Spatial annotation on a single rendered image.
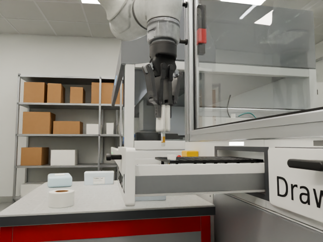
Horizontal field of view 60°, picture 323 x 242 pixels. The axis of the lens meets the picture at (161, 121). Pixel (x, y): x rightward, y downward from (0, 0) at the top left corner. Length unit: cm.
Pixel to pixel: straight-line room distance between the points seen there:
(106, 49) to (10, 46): 159
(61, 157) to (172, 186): 399
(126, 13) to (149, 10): 10
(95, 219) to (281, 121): 52
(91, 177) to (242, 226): 72
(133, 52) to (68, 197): 94
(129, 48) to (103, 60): 354
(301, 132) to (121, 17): 59
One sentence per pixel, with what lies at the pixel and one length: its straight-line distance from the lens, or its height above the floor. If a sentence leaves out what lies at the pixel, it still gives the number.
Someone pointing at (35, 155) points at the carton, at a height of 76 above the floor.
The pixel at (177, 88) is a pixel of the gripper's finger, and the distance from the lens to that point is 78.
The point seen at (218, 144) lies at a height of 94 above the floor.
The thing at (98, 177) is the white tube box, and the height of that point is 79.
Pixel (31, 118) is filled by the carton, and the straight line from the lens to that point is 467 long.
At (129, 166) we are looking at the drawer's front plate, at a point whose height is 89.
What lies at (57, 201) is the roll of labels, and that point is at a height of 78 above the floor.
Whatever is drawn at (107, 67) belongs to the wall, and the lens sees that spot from 506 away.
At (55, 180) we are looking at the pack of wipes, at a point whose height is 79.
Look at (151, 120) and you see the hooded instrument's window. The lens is 152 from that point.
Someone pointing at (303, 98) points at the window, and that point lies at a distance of 57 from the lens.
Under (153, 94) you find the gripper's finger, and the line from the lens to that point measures 72.
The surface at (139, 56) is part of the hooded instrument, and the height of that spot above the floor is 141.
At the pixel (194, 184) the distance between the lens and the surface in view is 58.
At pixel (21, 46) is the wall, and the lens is 545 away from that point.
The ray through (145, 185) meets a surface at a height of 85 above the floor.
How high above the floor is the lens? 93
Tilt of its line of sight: 5 degrees up
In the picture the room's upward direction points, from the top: straight up
